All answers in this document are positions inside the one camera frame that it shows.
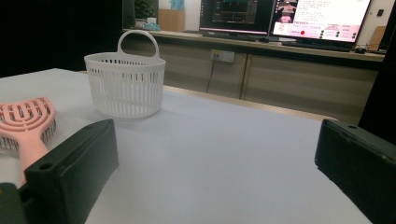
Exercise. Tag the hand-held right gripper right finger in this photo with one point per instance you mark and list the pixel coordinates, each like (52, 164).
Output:
(361, 161)

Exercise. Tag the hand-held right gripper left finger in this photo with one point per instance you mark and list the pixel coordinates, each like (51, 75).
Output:
(71, 168)

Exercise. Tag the pink hairbrush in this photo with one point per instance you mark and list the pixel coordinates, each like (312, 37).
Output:
(29, 146)

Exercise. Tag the white plastic basket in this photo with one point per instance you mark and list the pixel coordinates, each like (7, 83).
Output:
(124, 93)

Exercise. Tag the long wooden desk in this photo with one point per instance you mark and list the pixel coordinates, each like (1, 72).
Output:
(295, 84)

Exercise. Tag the black keyboard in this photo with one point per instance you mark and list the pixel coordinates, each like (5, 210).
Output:
(230, 36)
(317, 46)

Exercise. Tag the bright computer monitor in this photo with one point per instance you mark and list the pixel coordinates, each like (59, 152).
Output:
(320, 18)

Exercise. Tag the blue tissue pack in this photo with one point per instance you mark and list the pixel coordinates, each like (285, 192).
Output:
(152, 26)

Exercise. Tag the white power outlet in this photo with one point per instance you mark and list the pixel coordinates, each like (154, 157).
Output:
(222, 56)

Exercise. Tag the green plant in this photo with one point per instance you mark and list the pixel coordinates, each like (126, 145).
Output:
(144, 8)

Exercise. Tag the cardboard box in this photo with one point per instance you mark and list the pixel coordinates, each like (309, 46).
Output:
(171, 20)

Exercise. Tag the dark computer monitor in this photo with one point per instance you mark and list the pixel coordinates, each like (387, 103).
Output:
(236, 15)

